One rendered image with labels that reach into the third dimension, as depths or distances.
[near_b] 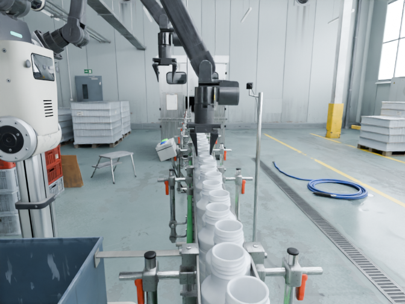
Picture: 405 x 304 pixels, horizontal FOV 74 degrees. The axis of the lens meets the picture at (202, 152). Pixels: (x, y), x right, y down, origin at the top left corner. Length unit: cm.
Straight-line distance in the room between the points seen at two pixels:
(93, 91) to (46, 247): 1084
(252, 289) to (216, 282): 5
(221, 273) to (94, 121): 723
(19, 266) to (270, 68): 1105
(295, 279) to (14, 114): 95
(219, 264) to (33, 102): 89
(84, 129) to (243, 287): 735
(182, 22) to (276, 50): 1091
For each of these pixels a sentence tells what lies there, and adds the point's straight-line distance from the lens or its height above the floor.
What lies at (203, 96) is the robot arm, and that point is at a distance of 76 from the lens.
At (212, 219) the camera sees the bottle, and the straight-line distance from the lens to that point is 40.
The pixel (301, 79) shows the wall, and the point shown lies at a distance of 1190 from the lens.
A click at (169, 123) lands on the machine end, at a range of 553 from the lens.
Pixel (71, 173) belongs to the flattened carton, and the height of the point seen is 23.
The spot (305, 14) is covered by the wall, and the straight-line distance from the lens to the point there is 1225.
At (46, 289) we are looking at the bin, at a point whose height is 79.
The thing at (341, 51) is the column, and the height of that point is 265.
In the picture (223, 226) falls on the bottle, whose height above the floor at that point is 116.
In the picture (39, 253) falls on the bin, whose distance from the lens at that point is 90.
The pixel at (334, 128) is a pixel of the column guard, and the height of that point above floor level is 31.
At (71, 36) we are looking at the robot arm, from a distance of 131.
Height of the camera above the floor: 133
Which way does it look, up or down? 12 degrees down
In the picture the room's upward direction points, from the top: straight up
